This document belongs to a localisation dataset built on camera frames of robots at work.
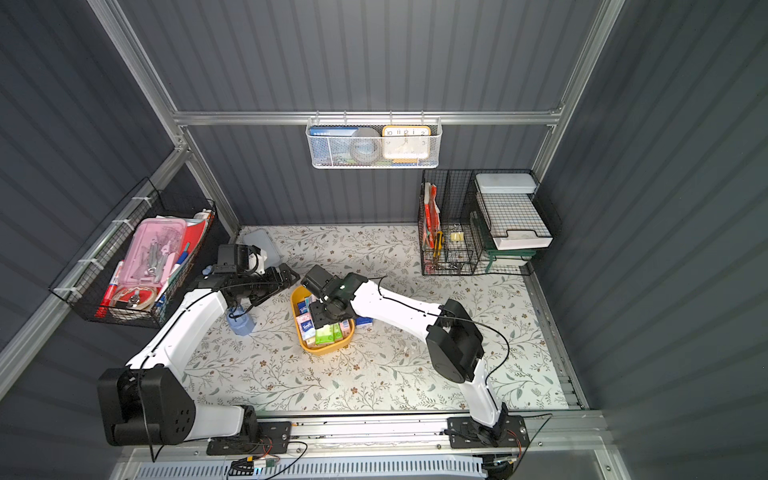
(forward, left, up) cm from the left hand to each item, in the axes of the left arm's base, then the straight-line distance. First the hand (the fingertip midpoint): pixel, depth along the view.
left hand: (288, 283), depth 84 cm
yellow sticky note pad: (+31, -56, -14) cm, 65 cm away
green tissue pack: (-12, -11, -8) cm, 18 cm away
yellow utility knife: (+27, -48, -13) cm, 56 cm away
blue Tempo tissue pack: (-6, -21, -13) cm, 25 cm away
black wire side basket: (-12, +34, +18) cm, 41 cm away
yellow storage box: (+1, 0, -13) cm, 13 cm away
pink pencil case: (-1, +29, +15) cm, 33 cm away
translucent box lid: (+31, +21, -16) cm, 41 cm away
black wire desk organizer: (+30, -63, -6) cm, 70 cm away
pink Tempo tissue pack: (-9, -5, -10) cm, 14 cm away
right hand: (-7, -11, -4) cm, 14 cm away
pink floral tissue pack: (-9, -16, -11) cm, 21 cm away
